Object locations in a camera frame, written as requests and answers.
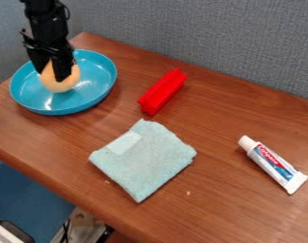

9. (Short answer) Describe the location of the blue plate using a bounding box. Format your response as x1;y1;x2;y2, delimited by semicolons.
9;49;116;116

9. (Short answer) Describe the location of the light blue folded cloth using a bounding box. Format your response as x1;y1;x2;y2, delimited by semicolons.
89;119;196;203

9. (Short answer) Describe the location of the white toothpaste tube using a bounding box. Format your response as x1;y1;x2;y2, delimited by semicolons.
238;136;308;195

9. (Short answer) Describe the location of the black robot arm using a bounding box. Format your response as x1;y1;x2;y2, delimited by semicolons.
19;0;74;83

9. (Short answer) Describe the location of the red rectangular block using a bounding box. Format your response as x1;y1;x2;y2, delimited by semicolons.
137;68;186;117

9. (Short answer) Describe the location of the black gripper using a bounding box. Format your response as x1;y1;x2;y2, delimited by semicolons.
20;13;74;83

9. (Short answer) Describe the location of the grey object under table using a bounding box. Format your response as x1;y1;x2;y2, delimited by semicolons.
49;208;114;243

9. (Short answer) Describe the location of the yellow orange ball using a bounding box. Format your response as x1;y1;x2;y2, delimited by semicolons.
39;62;80;93

